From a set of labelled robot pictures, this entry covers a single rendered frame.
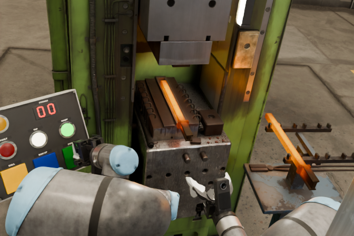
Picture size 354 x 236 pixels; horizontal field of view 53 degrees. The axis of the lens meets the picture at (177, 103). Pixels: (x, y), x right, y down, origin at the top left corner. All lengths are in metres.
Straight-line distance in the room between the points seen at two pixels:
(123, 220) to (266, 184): 1.23
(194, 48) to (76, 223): 0.91
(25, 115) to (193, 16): 0.66
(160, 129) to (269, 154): 1.77
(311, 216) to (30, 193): 0.55
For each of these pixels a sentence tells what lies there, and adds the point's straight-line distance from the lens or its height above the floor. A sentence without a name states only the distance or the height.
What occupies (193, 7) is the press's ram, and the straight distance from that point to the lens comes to 1.28.
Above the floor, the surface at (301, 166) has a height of 1.00.
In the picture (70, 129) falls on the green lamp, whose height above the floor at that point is 1.09.
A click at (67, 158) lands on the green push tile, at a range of 1.29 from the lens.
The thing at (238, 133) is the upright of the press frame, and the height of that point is 0.80.
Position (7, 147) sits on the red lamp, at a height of 1.10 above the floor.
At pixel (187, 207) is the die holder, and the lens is 1.77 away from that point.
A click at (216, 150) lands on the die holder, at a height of 0.88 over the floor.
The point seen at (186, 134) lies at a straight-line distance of 1.41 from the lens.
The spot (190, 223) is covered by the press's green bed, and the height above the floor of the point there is 0.41.
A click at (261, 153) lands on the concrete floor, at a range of 3.10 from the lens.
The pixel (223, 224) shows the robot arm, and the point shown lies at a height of 1.01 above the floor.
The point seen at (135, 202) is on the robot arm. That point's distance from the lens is 0.56.
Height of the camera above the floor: 1.85
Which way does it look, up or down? 31 degrees down
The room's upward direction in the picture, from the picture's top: 7 degrees clockwise
